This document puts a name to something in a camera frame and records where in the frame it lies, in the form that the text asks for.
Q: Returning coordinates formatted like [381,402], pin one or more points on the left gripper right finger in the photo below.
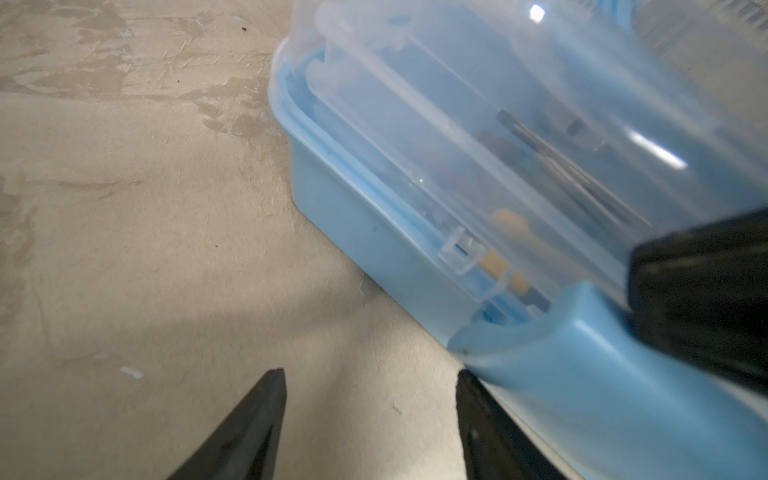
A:
[494,446]

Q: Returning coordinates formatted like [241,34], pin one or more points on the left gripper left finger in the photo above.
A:
[245,445]

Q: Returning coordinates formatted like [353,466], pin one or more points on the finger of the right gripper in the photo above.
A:
[700,296]

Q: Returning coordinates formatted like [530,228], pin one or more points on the yellow black utility knife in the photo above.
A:
[517,239]

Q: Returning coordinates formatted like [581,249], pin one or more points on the light blue plastic toolbox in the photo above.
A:
[605,124]

